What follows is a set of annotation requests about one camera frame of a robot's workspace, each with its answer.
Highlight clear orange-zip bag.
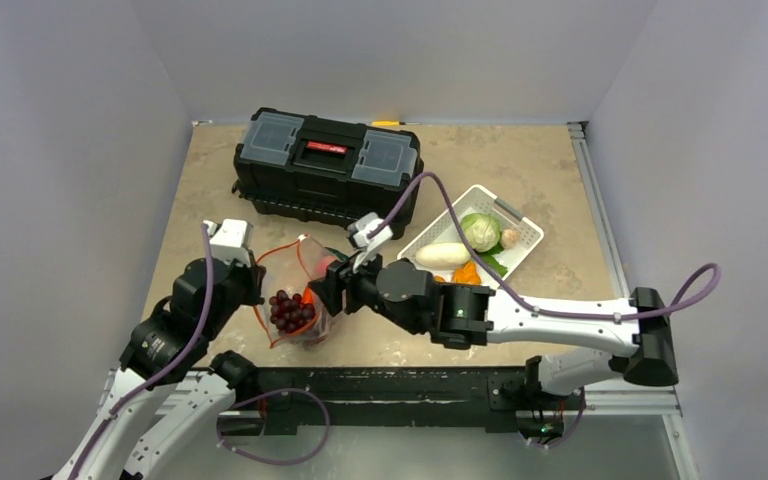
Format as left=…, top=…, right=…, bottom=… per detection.
left=254, top=235, right=347, bottom=348

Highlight dark red toy grapes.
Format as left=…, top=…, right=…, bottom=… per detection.
left=268, top=288, right=317, bottom=335

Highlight green toy cabbage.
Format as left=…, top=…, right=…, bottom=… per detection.
left=460, top=213, right=502, bottom=252

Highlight beige toy garlic bulb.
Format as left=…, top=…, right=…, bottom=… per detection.
left=499, top=228, right=520, bottom=250

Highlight pink toy peach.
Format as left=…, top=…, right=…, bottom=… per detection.
left=312, top=256, right=337, bottom=279

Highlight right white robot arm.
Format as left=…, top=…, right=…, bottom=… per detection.
left=309, top=258, right=678, bottom=407

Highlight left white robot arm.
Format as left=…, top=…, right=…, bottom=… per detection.
left=54, top=257, right=266, bottom=479

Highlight white toy radish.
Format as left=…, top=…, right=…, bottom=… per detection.
left=414, top=242, right=471, bottom=270

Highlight yellow orange toy pepper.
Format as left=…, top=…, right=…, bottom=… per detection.
left=451, top=261, right=482, bottom=285

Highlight black plastic toolbox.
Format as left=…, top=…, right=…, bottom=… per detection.
left=232, top=107, right=424, bottom=228

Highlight green toy leaf vegetable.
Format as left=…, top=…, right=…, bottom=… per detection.
left=479, top=243, right=508, bottom=277

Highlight white perforated plastic basket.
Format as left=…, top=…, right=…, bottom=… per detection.
left=397, top=184, right=544, bottom=280

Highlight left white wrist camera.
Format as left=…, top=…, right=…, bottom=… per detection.
left=202, top=219, right=255, bottom=267

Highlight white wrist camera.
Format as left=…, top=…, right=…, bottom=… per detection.
left=347, top=212, right=393, bottom=273
left=202, top=219, right=255, bottom=267

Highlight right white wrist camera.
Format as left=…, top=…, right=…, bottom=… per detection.
left=347, top=212, right=393, bottom=273

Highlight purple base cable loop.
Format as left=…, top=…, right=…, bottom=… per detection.
left=216, top=388, right=331, bottom=466

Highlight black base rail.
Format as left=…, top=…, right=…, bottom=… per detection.
left=219, top=366, right=585, bottom=441

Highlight aluminium frame rail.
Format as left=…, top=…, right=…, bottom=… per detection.
left=567, top=122, right=699, bottom=479

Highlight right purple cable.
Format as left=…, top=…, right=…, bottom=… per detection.
left=367, top=170, right=723, bottom=323

